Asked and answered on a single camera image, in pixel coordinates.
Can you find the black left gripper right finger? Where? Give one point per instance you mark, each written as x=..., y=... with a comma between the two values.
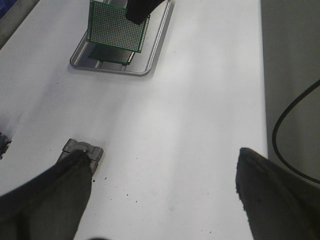
x=278, y=204

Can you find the green perforated circuit board front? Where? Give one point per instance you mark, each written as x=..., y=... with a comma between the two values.
x=111, y=54

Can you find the grey metal clamp block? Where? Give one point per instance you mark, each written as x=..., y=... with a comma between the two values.
x=94, y=153

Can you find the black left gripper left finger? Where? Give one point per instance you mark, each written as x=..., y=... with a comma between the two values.
x=51, y=205

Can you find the silver metal tray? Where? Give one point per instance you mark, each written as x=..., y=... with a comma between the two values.
x=141, y=63

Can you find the green perforated circuit board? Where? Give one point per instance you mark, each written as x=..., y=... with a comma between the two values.
x=111, y=54
x=108, y=26

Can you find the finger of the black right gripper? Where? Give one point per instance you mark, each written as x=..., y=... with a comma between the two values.
x=139, y=10

